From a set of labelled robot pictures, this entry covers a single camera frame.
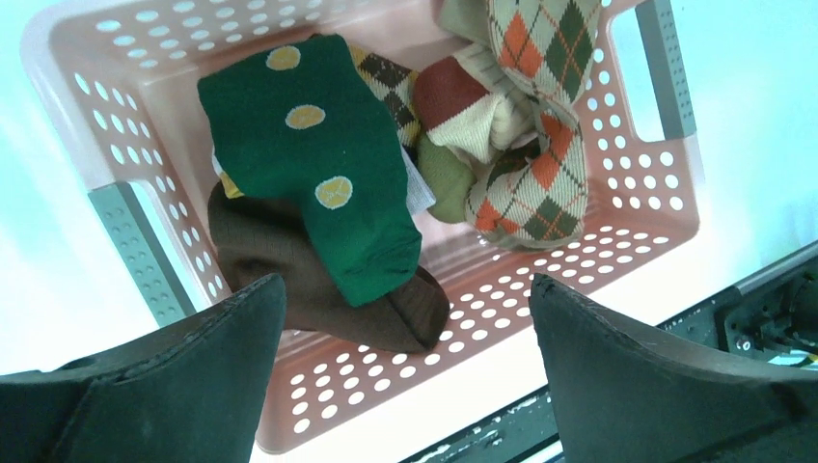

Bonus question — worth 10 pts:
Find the beige orange green argyle sock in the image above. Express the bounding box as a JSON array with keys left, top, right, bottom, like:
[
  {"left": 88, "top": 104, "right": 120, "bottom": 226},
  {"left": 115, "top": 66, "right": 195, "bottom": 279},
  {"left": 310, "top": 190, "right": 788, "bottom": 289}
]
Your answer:
[{"left": 439, "top": 1, "right": 603, "bottom": 251}]

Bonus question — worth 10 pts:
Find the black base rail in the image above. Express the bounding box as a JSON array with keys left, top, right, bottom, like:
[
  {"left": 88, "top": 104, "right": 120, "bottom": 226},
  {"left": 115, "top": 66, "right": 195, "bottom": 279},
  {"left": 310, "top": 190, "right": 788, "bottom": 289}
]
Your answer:
[{"left": 415, "top": 244, "right": 817, "bottom": 462}]

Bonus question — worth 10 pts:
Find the pink perforated plastic basket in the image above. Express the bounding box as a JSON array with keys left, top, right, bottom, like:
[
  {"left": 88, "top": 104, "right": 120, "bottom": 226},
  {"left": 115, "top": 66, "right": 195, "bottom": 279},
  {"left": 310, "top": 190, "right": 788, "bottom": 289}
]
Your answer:
[{"left": 1, "top": 1, "right": 703, "bottom": 462}]

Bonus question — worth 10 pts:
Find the brown yellow argyle sock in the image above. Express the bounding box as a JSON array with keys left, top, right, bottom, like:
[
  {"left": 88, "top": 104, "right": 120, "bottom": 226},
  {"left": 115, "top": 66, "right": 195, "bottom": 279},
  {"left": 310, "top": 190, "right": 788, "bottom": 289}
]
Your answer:
[{"left": 348, "top": 44, "right": 422, "bottom": 151}]

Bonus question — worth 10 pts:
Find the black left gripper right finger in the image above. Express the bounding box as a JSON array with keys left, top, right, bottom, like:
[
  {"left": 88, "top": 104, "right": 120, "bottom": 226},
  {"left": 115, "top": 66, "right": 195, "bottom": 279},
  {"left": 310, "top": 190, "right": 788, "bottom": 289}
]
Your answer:
[{"left": 530, "top": 274, "right": 817, "bottom": 462}]

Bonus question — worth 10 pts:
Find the green yellow dotted sock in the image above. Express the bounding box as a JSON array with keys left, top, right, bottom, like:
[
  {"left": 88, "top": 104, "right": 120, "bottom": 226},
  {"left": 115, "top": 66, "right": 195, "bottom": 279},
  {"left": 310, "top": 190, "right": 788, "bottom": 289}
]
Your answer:
[{"left": 197, "top": 35, "right": 422, "bottom": 307}]

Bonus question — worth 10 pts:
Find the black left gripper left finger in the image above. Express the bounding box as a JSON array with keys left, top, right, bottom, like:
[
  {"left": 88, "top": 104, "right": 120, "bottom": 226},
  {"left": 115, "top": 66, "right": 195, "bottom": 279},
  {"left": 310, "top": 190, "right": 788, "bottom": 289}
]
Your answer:
[{"left": 1, "top": 275, "right": 286, "bottom": 462}]

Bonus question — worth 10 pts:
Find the beige striped sock red heel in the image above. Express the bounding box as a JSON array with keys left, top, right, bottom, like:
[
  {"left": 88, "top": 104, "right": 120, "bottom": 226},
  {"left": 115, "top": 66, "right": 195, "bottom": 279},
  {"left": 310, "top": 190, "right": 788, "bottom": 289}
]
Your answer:
[{"left": 412, "top": 44, "right": 534, "bottom": 225}]

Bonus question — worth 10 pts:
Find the brown white striped sock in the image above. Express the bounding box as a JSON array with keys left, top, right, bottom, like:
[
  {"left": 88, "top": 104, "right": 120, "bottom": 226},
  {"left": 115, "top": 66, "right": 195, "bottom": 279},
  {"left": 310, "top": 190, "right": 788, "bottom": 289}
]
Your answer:
[{"left": 207, "top": 152, "right": 449, "bottom": 353}]

